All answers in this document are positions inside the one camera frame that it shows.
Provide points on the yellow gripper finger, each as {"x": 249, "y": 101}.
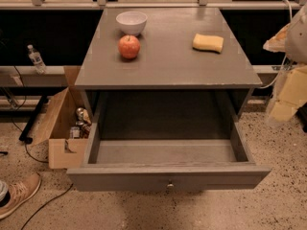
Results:
{"x": 289, "y": 94}
{"x": 277, "y": 43}

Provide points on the red apple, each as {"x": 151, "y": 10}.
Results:
{"x": 129, "y": 46}

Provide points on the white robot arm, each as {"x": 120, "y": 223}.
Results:
{"x": 296, "y": 42}

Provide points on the open grey top drawer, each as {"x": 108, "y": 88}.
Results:
{"x": 141, "y": 140}

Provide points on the yellow sponge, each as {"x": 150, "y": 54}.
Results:
{"x": 208, "y": 43}

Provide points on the grey cabinet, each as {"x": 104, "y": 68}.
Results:
{"x": 167, "y": 59}

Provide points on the white bowl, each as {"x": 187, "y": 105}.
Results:
{"x": 132, "y": 22}

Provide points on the metal cans in box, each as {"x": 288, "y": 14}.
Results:
{"x": 82, "y": 126}

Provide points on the cardboard box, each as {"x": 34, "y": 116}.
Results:
{"x": 64, "y": 152}

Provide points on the clear plastic water bottle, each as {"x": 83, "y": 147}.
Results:
{"x": 36, "y": 59}

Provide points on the black table leg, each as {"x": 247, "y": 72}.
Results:
{"x": 24, "y": 136}

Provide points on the tan sneaker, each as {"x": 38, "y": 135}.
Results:
{"x": 14, "y": 195}

